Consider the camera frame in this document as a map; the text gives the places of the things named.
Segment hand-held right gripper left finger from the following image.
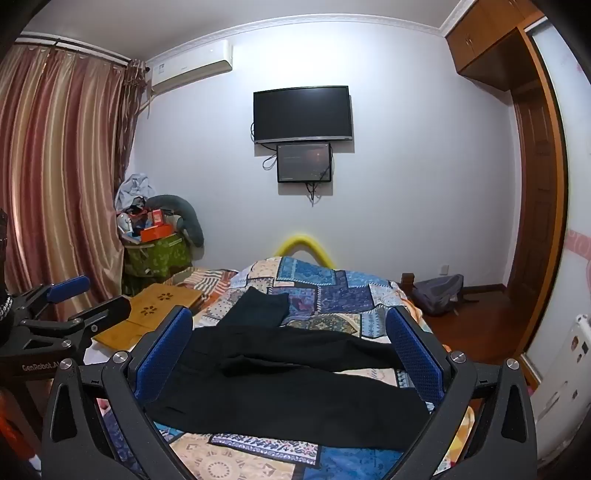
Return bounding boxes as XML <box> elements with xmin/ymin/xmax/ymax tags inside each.
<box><xmin>41</xmin><ymin>305</ymin><xmax>195</xmax><ymax>480</ymax></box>

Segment light blue cloth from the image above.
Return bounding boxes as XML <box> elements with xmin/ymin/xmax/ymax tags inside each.
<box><xmin>115</xmin><ymin>173</ymin><xmax>158</xmax><ymax>213</ymax></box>

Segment wooden door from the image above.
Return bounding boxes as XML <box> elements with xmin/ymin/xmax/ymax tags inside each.
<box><xmin>505</xmin><ymin>85</ymin><xmax>566</xmax><ymax>365</ymax></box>

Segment yellow foam tube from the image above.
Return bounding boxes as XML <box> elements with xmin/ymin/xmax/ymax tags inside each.
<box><xmin>273</xmin><ymin>234</ymin><xmax>335</xmax><ymax>268</ymax></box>

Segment black wall television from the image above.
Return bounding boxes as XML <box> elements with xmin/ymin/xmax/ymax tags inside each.
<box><xmin>253</xmin><ymin>85</ymin><xmax>355</xmax><ymax>145</ymax></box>

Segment white curtain rail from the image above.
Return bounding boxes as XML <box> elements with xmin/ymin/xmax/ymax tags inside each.
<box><xmin>14</xmin><ymin>32</ymin><xmax>132</xmax><ymax>63</ymax></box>

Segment white appliance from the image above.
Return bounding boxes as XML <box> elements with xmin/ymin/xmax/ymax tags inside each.
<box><xmin>531</xmin><ymin>314</ymin><xmax>591</xmax><ymax>457</ymax></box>

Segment small black wall monitor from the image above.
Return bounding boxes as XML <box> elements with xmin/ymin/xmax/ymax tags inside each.
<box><xmin>276</xmin><ymin>142</ymin><xmax>333</xmax><ymax>184</ymax></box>

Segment wooden overhead cabinet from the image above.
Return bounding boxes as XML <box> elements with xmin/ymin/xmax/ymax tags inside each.
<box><xmin>445</xmin><ymin>0</ymin><xmax>548</xmax><ymax>90</ymax></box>

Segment white wardrobe door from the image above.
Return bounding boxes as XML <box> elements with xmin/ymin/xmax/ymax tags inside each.
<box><xmin>531</xmin><ymin>23</ymin><xmax>591</xmax><ymax>333</ymax></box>

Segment grey backpack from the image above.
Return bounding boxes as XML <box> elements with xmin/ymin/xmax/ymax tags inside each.
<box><xmin>411</xmin><ymin>274</ymin><xmax>481</xmax><ymax>317</ymax></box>

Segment blue patchwork quilt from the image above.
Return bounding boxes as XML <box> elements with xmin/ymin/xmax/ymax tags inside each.
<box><xmin>92</xmin><ymin>256</ymin><xmax>476</xmax><ymax>480</ymax></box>

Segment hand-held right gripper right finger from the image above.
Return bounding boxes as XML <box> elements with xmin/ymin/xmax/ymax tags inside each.
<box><xmin>385</xmin><ymin>305</ymin><xmax>539</xmax><ymax>480</ymax></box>

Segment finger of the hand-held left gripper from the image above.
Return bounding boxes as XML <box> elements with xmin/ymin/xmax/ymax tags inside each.
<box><xmin>18</xmin><ymin>295</ymin><xmax>133</xmax><ymax>356</ymax></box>
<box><xmin>9</xmin><ymin>275</ymin><xmax>90</xmax><ymax>324</ymax></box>

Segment bamboo lap desk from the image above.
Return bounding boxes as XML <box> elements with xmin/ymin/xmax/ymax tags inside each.
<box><xmin>92</xmin><ymin>282</ymin><xmax>206</xmax><ymax>349</ymax></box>

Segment striped pink curtain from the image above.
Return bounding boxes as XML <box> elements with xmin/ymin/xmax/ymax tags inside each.
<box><xmin>0</xmin><ymin>44</ymin><xmax>146</xmax><ymax>342</ymax></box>

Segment orange box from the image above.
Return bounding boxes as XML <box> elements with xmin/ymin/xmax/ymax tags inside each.
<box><xmin>140</xmin><ymin>224</ymin><xmax>176</xmax><ymax>243</ymax></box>

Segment black pants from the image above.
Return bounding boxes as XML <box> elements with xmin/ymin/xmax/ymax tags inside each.
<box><xmin>148</xmin><ymin>323</ymin><xmax>432</xmax><ymax>450</ymax></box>

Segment striped blanket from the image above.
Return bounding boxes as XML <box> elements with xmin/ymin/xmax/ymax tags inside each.
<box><xmin>168</xmin><ymin>267</ymin><xmax>238</xmax><ymax>296</ymax></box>

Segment white air conditioner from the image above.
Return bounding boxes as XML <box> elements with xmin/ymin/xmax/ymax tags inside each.
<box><xmin>147</xmin><ymin>39</ymin><xmax>233</xmax><ymax>93</ymax></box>

